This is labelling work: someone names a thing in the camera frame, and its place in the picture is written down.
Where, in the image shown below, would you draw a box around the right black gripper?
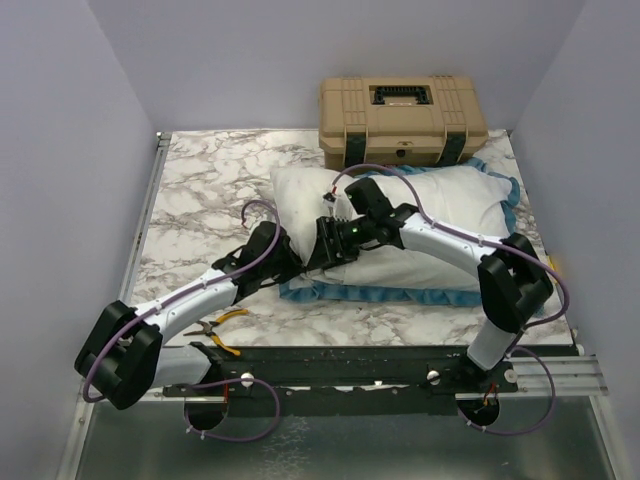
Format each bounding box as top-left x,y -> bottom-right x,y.
308,214 -> 375,270

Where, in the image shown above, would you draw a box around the white pillow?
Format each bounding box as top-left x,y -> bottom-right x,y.
270,167 -> 358,264

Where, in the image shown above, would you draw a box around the white pillowcase blue trim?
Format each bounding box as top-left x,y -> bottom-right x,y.
277,155 -> 549,319

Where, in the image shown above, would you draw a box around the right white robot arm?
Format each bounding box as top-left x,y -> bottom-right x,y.
306,177 -> 554,391

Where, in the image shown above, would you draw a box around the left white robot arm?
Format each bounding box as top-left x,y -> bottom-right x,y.
74,221 -> 301,410

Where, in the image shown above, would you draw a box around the tan plastic toolbox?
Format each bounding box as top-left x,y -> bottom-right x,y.
318,75 -> 489,171

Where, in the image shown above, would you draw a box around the yellow handled pliers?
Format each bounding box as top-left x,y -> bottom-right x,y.
182,308 -> 251,357

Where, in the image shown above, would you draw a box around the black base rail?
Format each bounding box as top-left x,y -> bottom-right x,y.
163,345 -> 517,417

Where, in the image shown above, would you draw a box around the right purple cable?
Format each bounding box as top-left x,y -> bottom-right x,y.
332,163 -> 571,437

